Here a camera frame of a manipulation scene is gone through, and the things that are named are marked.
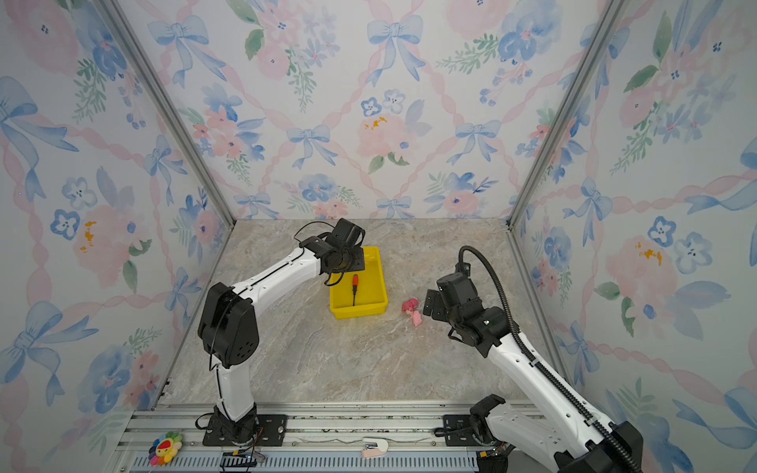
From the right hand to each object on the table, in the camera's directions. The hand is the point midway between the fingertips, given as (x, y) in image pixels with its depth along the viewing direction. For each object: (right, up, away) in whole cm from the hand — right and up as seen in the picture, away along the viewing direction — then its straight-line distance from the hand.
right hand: (443, 298), depth 79 cm
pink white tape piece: (-18, -34, -9) cm, 40 cm away
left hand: (-23, +10, +12) cm, 28 cm away
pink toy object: (-8, -5, +14) cm, 17 cm away
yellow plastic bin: (-21, -3, +20) cm, 29 cm away
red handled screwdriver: (-26, +3, +23) cm, 35 cm away
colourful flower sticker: (-68, -34, -8) cm, 77 cm away
